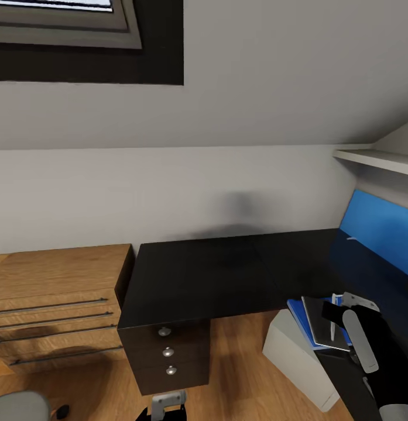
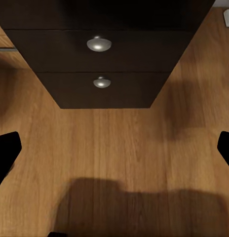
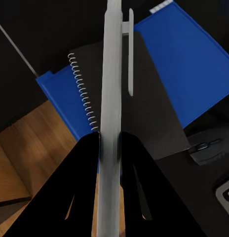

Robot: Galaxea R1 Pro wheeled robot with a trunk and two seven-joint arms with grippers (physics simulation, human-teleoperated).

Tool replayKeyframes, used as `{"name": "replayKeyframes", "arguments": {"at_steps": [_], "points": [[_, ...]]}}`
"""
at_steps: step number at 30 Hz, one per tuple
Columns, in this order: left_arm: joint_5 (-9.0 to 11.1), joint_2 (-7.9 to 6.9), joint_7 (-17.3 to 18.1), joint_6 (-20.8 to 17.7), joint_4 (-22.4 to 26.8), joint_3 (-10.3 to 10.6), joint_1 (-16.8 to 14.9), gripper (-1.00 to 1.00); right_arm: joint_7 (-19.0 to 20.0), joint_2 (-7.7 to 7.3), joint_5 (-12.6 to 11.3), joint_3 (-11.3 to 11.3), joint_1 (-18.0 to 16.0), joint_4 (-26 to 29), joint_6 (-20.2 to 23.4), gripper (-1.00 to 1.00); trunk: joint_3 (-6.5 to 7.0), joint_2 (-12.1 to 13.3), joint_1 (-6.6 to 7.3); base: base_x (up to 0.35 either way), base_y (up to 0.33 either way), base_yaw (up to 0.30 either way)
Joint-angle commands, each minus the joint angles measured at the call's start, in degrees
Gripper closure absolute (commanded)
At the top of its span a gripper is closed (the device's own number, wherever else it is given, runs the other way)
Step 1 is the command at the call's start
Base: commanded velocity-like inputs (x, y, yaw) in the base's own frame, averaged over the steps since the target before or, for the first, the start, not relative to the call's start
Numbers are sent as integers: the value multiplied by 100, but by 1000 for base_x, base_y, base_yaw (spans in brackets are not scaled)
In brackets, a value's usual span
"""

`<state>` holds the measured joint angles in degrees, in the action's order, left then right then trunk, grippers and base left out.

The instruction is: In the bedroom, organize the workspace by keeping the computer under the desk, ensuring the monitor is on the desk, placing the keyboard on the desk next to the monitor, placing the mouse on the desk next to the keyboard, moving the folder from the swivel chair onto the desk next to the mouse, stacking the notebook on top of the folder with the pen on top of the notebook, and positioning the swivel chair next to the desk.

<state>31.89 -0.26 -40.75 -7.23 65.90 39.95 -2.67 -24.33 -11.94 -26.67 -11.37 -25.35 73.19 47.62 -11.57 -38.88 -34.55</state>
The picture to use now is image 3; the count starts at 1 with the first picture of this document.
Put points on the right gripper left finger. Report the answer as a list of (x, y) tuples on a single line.
[(74, 178)]

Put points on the folder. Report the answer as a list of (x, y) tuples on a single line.
[(192, 65)]

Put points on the notebook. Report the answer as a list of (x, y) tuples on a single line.
[(149, 113)]

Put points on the pen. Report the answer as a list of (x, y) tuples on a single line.
[(110, 133)]

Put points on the mouse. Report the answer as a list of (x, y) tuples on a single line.
[(209, 142)]

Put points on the keyboard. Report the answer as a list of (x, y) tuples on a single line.
[(222, 195)]

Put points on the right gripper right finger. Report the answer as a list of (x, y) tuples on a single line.
[(171, 218)]

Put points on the desk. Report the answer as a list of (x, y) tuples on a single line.
[(36, 36)]

